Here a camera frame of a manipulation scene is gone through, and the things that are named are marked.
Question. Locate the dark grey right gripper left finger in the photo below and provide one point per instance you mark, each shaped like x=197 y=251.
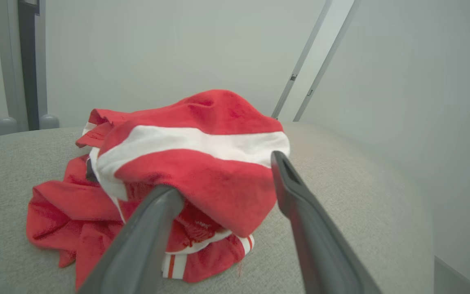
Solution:
x=137 y=245

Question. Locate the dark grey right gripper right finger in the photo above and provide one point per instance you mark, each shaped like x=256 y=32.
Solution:
x=320 y=249

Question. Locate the red white striped clothing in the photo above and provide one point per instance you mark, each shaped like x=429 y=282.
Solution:
x=218 y=183

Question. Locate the grey partition foot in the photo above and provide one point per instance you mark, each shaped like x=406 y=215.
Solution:
x=6 y=125
x=49 y=121

